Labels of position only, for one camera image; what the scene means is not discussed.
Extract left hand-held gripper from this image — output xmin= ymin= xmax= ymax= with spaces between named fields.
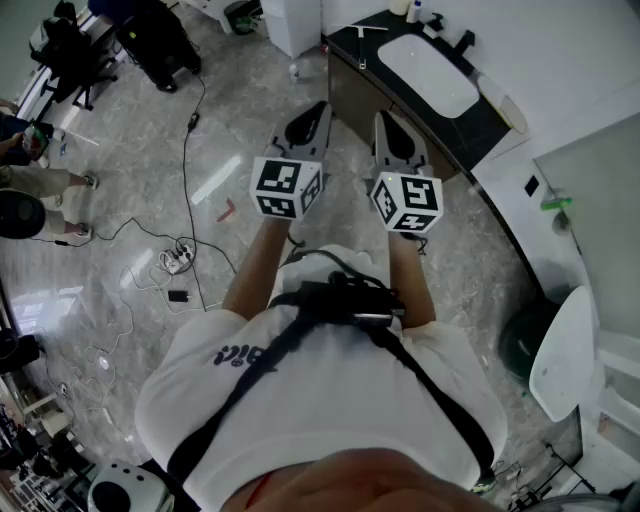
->
xmin=248 ymin=99 xmax=335 ymax=221

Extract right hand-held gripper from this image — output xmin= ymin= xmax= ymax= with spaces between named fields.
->
xmin=368 ymin=109 xmax=445 ymax=235

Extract white squeegee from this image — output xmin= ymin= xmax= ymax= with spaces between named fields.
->
xmin=329 ymin=23 xmax=390 ymax=71

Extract person's right forearm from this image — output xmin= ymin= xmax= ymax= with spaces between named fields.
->
xmin=387 ymin=229 xmax=436 ymax=326

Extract person's left forearm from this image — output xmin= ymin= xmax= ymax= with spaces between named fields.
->
xmin=221 ymin=214 xmax=301 ymax=321

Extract black chest-mounted device box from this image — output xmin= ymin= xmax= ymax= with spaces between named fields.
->
xmin=299 ymin=272 xmax=406 ymax=329

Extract white sink basin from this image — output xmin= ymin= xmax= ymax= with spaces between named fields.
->
xmin=377 ymin=33 xmax=480 ymax=120

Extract white power strip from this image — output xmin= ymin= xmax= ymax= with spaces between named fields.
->
xmin=164 ymin=242 xmax=196 ymax=276

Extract pale oblong tray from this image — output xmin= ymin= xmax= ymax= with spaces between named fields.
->
xmin=474 ymin=71 xmax=528 ymax=135

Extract black vanity countertop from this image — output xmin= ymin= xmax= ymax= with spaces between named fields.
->
xmin=325 ymin=9 xmax=514 ymax=184

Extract black wheeled case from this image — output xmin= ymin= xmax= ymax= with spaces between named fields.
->
xmin=115 ymin=0 xmax=202 ymax=94

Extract person's white t-shirt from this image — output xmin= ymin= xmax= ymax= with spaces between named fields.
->
xmin=134 ymin=244 xmax=509 ymax=512

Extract white toilet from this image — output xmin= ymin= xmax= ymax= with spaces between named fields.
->
xmin=528 ymin=285 xmax=597 ymax=424

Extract black office chair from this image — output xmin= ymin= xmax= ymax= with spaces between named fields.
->
xmin=29 ymin=0 xmax=119 ymax=111

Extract person's chin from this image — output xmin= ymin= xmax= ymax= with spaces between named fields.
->
xmin=219 ymin=447 xmax=516 ymax=512

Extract white device with black dots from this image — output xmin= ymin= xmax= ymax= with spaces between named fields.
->
xmin=87 ymin=460 xmax=176 ymax=512

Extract black harness cable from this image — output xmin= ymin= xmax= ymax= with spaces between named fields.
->
xmin=277 ymin=247 xmax=391 ymax=291

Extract black floor cable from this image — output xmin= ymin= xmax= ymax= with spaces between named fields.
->
xmin=29 ymin=74 xmax=239 ymax=314

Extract black chest harness straps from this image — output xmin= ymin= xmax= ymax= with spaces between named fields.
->
xmin=167 ymin=279 xmax=496 ymax=486

